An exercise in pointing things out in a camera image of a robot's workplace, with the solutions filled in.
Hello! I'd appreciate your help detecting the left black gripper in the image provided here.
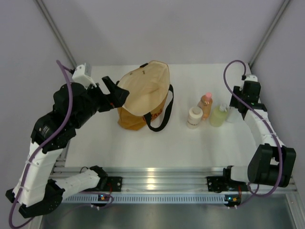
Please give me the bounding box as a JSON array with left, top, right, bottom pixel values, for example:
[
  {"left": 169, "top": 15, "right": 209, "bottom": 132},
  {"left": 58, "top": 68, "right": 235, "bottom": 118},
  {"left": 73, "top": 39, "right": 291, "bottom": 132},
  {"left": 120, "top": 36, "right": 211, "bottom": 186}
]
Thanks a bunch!
[{"left": 71, "top": 76, "right": 128, "bottom": 130}]

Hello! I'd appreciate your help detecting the white bottle grey cap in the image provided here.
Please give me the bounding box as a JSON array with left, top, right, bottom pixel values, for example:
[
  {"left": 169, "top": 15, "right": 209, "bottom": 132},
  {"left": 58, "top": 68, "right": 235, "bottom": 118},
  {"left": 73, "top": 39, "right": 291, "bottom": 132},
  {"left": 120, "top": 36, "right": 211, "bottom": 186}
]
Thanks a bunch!
[{"left": 226, "top": 107, "right": 239, "bottom": 123}]

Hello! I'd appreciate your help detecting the tan canvas tote bag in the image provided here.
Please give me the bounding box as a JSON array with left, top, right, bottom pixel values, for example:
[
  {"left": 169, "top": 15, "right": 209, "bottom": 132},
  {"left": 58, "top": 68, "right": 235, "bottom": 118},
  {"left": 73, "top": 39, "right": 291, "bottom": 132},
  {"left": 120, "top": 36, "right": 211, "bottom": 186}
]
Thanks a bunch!
[{"left": 117, "top": 60, "right": 174, "bottom": 132}]

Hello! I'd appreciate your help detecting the green pump bottle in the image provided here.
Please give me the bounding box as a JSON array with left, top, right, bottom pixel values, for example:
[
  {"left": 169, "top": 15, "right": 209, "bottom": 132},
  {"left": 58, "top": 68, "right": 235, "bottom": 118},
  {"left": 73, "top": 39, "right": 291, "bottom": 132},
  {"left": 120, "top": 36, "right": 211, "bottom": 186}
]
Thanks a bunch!
[{"left": 210, "top": 103, "right": 228, "bottom": 127}]

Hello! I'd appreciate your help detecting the orange bottle pink cap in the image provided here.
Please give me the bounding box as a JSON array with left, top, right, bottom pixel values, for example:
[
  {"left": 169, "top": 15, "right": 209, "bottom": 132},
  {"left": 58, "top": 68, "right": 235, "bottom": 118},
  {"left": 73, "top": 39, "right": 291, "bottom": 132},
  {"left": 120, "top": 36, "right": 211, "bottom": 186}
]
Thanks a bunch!
[{"left": 197, "top": 92, "right": 213, "bottom": 120}]

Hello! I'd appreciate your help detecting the white round jar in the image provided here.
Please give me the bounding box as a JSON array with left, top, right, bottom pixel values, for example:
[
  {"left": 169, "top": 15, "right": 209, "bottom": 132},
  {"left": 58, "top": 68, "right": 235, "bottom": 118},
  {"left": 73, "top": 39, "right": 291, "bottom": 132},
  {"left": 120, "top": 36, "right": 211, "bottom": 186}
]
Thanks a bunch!
[{"left": 187, "top": 106, "right": 203, "bottom": 129}]

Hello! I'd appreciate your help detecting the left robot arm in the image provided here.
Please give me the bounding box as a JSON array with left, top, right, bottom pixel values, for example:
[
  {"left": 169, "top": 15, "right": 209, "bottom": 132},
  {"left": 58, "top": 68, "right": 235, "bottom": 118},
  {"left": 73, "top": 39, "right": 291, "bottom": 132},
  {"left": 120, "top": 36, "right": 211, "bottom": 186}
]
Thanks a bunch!
[{"left": 6, "top": 76, "right": 129, "bottom": 219}]

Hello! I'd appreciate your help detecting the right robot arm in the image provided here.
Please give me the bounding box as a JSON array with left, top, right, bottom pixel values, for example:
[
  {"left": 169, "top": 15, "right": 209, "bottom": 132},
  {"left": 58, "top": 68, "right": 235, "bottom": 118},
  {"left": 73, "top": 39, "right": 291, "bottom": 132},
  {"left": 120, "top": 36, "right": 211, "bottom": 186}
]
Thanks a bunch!
[{"left": 222, "top": 75, "right": 296, "bottom": 189}]

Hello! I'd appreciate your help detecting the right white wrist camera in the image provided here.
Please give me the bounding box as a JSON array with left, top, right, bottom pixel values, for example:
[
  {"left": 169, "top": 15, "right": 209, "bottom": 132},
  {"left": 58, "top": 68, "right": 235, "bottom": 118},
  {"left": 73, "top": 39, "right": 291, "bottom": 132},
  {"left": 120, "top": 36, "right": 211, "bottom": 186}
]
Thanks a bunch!
[{"left": 242, "top": 74, "right": 258, "bottom": 82}]

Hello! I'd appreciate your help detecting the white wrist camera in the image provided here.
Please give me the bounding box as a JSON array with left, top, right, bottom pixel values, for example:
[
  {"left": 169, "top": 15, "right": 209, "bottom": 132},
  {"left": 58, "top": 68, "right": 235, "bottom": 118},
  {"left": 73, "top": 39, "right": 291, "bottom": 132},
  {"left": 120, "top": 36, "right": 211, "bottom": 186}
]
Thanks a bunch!
[
  {"left": 72, "top": 63, "right": 93, "bottom": 87},
  {"left": 242, "top": 74, "right": 258, "bottom": 82}
]

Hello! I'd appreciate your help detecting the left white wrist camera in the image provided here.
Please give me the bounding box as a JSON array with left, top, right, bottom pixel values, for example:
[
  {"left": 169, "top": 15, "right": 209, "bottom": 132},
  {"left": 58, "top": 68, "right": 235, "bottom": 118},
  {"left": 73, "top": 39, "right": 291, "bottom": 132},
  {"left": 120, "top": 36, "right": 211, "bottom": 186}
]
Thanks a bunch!
[{"left": 72, "top": 63, "right": 93, "bottom": 87}]

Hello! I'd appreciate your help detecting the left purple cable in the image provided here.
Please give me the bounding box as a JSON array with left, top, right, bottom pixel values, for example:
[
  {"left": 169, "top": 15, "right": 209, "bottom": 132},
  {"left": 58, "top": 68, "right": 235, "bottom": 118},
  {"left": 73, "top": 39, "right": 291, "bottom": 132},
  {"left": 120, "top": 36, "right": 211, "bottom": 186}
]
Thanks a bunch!
[{"left": 9, "top": 60, "right": 74, "bottom": 227}]

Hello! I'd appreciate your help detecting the purple cable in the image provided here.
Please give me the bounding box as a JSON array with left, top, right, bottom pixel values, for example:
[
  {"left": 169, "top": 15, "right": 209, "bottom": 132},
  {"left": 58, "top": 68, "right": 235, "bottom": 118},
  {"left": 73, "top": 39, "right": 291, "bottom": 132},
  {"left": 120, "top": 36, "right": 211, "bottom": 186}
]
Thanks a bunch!
[
  {"left": 224, "top": 59, "right": 284, "bottom": 206},
  {"left": 9, "top": 60, "right": 74, "bottom": 227}
]

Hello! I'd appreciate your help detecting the left black base bracket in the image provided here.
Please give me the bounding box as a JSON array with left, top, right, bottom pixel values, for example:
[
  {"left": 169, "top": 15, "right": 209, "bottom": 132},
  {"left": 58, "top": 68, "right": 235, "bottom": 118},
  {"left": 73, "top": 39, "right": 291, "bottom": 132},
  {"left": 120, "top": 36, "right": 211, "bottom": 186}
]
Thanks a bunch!
[{"left": 105, "top": 177, "right": 123, "bottom": 192}]

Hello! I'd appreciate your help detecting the black base bracket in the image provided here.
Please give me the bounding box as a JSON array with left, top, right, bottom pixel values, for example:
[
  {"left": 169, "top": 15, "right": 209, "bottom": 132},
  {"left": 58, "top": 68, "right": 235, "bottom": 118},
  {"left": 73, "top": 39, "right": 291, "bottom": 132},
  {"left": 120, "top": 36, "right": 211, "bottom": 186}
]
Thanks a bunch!
[
  {"left": 105, "top": 177, "right": 123, "bottom": 192},
  {"left": 206, "top": 176, "right": 228, "bottom": 193}
]

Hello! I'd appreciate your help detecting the right aluminium frame post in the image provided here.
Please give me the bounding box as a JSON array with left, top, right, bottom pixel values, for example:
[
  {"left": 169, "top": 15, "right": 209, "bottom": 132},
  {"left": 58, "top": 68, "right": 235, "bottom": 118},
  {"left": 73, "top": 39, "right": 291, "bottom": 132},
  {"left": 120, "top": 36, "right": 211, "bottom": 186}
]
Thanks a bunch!
[{"left": 248, "top": 0, "right": 293, "bottom": 69}]

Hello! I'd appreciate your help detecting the aluminium frame post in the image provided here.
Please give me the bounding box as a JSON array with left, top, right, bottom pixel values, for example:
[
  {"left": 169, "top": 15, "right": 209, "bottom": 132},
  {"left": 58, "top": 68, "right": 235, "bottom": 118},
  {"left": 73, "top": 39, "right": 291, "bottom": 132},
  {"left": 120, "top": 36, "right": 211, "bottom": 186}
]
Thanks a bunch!
[
  {"left": 33, "top": 0, "right": 77, "bottom": 67},
  {"left": 248, "top": 0, "right": 293, "bottom": 69}
]

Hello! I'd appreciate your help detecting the right black base bracket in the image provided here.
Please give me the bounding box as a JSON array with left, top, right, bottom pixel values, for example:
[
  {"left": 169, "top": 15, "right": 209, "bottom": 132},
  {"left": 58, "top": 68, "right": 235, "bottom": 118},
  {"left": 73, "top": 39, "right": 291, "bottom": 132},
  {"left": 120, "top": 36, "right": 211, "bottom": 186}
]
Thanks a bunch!
[{"left": 206, "top": 176, "right": 228, "bottom": 193}]

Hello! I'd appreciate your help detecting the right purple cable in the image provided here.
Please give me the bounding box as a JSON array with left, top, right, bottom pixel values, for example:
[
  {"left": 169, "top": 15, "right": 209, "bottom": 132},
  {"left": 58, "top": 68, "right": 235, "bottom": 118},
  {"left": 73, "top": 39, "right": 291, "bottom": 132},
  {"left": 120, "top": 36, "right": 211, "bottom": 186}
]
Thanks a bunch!
[{"left": 224, "top": 59, "right": 284, "bottom": 206}]

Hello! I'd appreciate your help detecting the aluminium mounting rail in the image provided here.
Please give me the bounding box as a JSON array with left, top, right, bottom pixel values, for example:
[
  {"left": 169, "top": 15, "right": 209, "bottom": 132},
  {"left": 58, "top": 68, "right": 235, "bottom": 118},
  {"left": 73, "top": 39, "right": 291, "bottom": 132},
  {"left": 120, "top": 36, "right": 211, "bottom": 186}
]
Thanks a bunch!
[{"left": 53, "top": 167, "right": 297, "bottom": 198}]

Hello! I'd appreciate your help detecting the slotted cable duct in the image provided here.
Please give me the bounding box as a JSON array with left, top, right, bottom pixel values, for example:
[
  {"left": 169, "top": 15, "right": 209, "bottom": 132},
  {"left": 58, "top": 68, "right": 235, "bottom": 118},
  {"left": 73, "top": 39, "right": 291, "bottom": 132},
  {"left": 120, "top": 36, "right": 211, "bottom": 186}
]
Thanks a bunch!
[{"left": 63, "top": 194, "right": 240, "bottom": 204}]

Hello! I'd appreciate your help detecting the left aluminium frame post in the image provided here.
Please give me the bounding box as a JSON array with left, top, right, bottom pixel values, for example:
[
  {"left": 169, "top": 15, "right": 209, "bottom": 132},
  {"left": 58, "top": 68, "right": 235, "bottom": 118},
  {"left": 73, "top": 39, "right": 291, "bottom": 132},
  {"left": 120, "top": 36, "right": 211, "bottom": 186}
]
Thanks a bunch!
[{"left": 33, "top": 0, "right": 77, "bottom": 67}]

